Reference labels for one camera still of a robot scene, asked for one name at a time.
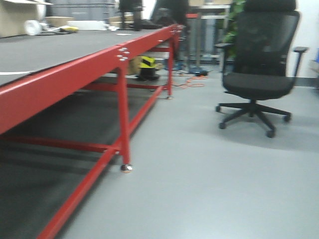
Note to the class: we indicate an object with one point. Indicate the yellow black device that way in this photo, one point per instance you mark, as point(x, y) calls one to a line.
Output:
point(147, 69)

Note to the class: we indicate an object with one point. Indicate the red metal table frame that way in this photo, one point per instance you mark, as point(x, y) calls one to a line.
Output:
point(104, 70)

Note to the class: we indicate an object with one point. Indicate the black office chair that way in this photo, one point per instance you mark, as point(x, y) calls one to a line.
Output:
point(265, 30)

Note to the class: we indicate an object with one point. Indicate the white roll on table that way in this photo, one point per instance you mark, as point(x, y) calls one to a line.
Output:
point(32, 27)

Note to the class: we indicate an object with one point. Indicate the green plant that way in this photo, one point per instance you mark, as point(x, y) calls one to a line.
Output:
point(236, 7)

